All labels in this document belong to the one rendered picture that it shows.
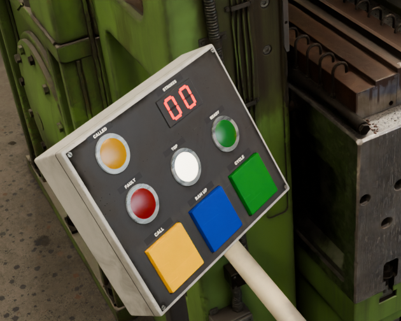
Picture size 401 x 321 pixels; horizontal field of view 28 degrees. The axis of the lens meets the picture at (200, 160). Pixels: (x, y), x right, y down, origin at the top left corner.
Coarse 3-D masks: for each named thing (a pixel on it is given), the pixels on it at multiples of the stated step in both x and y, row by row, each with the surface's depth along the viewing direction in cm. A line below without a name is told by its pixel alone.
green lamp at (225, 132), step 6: (222, 120) 126; (228, 120) 127; (216, 126) 125; (222, 126) 126; (228, 126) 127; (216, 132) 125; (222, 132) 126; (228, 132) 127; (234, 132) 128; (216, 138) 125; (222, 138) 126; (228, 138) 126; (234, 138) 127; (222, 144) 126; (228, 144) 126
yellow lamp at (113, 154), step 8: (104, 144) 112; (112, 144) 112; (120, 144) 113; (104, 152) 111; (112, 152) 112; (120, 152) 113; (104, 160) 111; (112, 160) 112; (120, 160) 113; (112, 168) 112
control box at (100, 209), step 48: (144, 96) 118; (240, 96) 130; (96, 144) 111; (144, 144) 116; (192, 144) 122; (240, 144) 128; (96, 192) 110; (192, 192) 121; (96, 240) 114; (144, 240) 114; (192, 240) 120; (144, 288) 113
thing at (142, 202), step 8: (136, 192) 114; (144, 192) 115; (136, 200) 114; (144, 200) 115; (152, 200) 116; (136, 208) 114; (144, 208) 114; (152, 208) 115; (136, 216) 114; (144, 216) 114
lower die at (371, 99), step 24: (288, 0) 184; (336, 0) 181; (312, 24) 173; (336, 24) 170; (360, 24) 169; (384, 24) 170; (312, 48) 167; (336, 48) 164; (360, 48) 163; (312, 72) 165; (336, 72) 159; (360, 72) 156; (384, 72) 155; (336, 96) 159; (360, 96) 153; (384, 96) 156
